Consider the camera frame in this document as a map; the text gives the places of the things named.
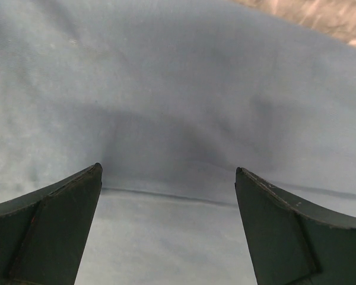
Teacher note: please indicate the blue t shirt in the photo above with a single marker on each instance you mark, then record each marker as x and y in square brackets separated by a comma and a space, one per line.
[171, 97]

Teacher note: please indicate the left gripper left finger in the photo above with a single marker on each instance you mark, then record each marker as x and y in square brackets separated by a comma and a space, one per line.
[43, 233]

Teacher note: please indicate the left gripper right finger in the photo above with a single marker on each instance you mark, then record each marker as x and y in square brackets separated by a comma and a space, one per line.
[292, 240]

